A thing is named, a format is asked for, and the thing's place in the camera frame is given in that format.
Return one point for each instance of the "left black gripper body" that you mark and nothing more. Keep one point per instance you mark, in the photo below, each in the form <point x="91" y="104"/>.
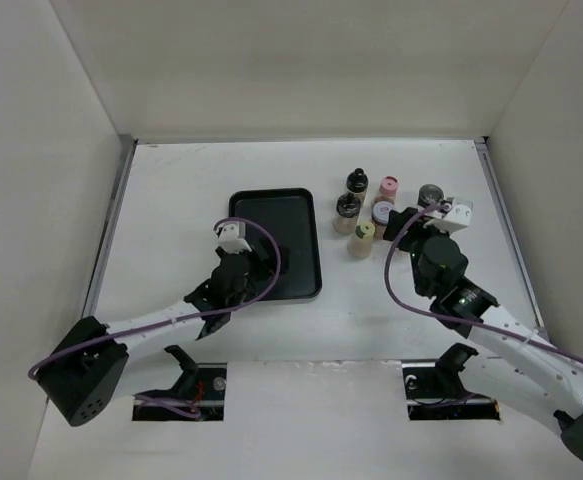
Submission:
<point x="254" y="274"/>

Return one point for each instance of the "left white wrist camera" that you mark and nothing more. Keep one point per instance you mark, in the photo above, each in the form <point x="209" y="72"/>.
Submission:
<point x="232" y="237"/>

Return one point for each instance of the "silver cap blue label bottle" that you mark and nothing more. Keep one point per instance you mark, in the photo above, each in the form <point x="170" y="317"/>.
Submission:
<point x="380" y="217"/>

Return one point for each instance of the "black plastic tray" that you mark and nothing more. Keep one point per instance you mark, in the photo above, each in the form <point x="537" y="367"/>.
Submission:
<point x="288" y="214"/>

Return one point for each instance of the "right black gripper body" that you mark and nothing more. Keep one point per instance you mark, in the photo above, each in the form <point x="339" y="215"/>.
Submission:
<point x="417" y="235"/>

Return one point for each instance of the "black cap spice bottle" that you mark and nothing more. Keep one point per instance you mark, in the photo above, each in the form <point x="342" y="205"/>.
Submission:
<point x="357" y="182"/>
<point x="347" y="211"/>

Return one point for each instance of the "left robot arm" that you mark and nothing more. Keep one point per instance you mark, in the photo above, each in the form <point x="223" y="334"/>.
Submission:
<point x="90" y="367"/>

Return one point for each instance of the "pink cap spice bottle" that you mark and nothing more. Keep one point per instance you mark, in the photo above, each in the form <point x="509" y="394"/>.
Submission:
<point x="387" y="190"/>

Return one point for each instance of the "black cap spice bottle front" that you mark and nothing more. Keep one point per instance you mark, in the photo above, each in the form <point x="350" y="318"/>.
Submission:
<point x="347" y="211"/>

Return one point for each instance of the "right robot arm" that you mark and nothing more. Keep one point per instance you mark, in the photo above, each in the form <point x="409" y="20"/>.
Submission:
<point x="499" y="357"/>

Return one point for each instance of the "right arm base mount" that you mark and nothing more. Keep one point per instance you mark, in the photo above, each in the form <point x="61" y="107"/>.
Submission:
<point x="434" y="391"/>

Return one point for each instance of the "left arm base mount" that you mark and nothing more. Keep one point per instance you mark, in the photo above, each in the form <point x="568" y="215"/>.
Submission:
<point x="197" y="395"/>

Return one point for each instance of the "yellow cap spice bottle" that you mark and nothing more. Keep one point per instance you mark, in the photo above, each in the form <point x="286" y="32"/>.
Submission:
<point x="361" y="241"/>

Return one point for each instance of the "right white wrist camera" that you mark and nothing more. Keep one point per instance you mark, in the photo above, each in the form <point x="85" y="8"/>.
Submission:
<point x="455" y="215"/>

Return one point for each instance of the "grey clear cap spice bottle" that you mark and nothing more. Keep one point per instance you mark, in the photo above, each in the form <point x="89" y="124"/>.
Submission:
<point x="429" y="194"/>

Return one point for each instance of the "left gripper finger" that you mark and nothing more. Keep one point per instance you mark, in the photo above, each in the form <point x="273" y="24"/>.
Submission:
<point x="262" y="247"/>
<point x="285" y="254"/>

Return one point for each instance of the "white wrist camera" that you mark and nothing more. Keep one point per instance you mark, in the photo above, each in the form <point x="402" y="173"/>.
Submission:
<point x="455" y="215"/>
<point x="232" y="237"/>

